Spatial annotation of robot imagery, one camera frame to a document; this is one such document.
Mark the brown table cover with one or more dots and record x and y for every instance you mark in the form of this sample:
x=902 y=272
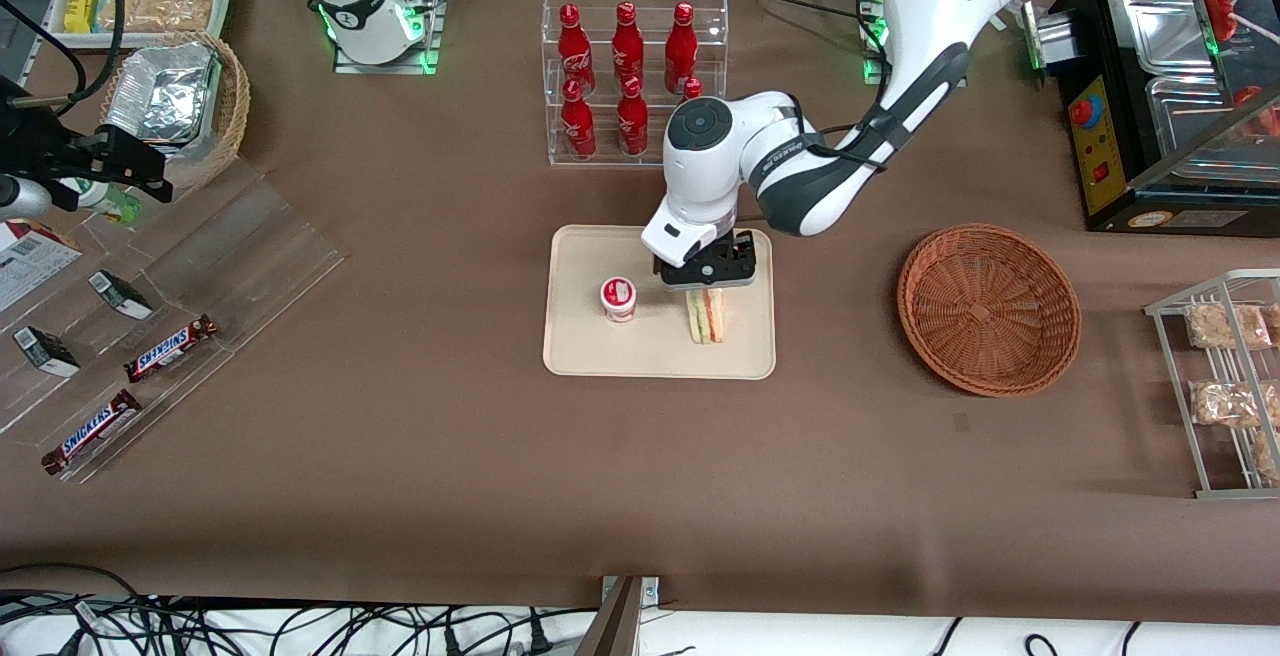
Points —
x=400 y=496

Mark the metal table bracket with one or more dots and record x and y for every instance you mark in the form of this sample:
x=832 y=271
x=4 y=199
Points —
x=620 y=621

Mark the green white small bottle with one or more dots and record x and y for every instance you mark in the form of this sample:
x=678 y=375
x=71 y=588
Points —
x=105 y=201

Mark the clear acrylic bottle rack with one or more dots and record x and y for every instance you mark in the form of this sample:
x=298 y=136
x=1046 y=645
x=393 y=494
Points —
x=600 y=158

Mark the red cola bottle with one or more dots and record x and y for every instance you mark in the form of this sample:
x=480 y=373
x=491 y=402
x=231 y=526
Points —
x=632 y=121
x=578 y=124
x=572 y=46
x=692 y=88
x=627 y=44
x=681 y=46

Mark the clear rice cracker pack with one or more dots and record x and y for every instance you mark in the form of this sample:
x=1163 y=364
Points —
x=160 y=6

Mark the brown round wicker basket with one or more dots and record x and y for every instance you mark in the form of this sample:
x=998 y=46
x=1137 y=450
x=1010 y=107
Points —
x=985 y=311

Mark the red round knob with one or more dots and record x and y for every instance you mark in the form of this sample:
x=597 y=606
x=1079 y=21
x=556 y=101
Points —
x=1082 y=112

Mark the beige plastic tray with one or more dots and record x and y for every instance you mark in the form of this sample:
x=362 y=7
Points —
x=600 y=356

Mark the yellow snack packet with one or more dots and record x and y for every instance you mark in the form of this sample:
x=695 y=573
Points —
x=80 y=8

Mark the triangle sandwich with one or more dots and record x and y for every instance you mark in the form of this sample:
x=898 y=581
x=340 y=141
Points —
x=706 y=318

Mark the brown Snickers bar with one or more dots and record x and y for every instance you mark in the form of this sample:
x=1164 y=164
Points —
x=92 y=431
x=170 y=348

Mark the light tan wicker basket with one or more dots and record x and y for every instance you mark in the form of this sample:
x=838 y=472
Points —
x=232 y=106

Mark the clear bag of snacks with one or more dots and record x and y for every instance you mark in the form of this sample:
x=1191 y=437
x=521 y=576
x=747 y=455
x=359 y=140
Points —
x=1268 y=456
x=1222 y=403
x=1273 y=321
x=1222 y=326

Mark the clear acrylic stepped display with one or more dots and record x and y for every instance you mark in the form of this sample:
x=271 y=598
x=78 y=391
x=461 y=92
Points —
x=250 y=256

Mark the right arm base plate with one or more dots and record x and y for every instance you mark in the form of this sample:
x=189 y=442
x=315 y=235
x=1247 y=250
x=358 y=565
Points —
x=430 y=46

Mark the red white yogurt cup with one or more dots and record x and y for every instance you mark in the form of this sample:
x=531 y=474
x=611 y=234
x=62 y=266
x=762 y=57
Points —
x=618 y=298

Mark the small black white box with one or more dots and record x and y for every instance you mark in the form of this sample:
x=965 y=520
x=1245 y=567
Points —
x=45 y=351
x=120 y=294

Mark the silver metal box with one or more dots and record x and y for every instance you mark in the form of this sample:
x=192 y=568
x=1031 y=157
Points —
x=1050 y=36

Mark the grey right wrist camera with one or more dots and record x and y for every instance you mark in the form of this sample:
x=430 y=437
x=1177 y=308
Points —
x=20 y=198

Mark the silver foil container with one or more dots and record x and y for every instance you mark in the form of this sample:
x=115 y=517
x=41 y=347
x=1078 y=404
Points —
x=165 y=91

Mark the white barcode carton box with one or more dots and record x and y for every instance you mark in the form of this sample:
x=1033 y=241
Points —
x=30 y=261

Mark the black food warmer appliance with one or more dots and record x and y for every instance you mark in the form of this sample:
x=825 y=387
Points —
x=1110 y=56

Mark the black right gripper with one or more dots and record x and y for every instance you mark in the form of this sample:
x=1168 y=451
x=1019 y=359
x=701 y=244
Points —
x=42 y=143

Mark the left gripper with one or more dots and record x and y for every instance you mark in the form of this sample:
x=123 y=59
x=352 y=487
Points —
x=742 y=247

